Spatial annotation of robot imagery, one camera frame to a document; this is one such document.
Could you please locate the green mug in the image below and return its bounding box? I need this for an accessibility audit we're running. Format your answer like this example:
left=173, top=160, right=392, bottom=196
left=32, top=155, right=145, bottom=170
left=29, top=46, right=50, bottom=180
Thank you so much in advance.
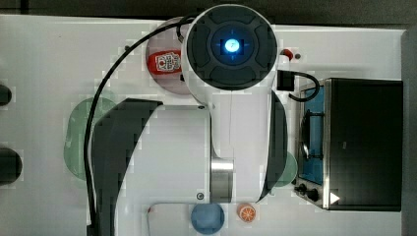
left=275, top=152, right=298, bottom=187

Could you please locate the red strawberry toy near oven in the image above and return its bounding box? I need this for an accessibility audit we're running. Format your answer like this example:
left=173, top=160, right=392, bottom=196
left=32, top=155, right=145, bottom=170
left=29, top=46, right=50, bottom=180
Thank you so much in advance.
left=280, top=49, right=294, bottom=60

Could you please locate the orange slice toy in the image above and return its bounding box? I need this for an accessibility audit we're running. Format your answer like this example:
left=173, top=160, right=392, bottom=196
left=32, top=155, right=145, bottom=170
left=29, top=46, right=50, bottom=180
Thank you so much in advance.
left=237, top=204, right=257, bottom=223

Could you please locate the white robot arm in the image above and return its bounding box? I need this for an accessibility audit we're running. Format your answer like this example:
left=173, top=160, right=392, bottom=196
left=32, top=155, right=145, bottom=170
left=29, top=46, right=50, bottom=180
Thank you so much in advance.
left=91, top=4, right=287, bottom=236

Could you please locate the grey round plate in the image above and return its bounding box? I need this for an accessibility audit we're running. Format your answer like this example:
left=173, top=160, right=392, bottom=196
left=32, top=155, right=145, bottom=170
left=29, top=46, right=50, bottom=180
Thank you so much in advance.
left=146, top=28, right=190, bottom=95

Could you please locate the red ketchup bottle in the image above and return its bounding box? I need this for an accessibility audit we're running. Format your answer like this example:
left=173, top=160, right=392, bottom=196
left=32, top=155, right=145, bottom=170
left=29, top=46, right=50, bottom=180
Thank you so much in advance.
left=148, top=50, right=181, bottom=75

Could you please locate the black toaster oven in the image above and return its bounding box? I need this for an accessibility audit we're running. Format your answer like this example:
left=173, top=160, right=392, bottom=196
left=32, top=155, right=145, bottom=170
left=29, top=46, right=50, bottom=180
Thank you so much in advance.
left=294, top=78, right=403, bottom=211

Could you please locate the black cylinder small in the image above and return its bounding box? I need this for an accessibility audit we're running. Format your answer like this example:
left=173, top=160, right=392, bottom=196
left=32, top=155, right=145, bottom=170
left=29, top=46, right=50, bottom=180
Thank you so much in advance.
left=0, top=85, right=13, bottom=106

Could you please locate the green plastic strainer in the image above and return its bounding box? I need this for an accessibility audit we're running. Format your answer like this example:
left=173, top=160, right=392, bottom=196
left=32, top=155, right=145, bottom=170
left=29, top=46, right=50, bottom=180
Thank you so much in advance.
left=63, top=96, right=118, bottom=181

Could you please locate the black cylinder large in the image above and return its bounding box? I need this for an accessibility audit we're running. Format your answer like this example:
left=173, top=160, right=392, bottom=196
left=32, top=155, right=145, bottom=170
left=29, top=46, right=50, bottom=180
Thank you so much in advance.
left=0, top=147, right=23, bottom=185

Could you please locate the blue bowl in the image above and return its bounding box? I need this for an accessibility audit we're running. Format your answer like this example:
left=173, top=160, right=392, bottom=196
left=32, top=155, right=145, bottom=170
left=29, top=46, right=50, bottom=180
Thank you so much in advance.
left=191, top=204, right=224, bottom=235

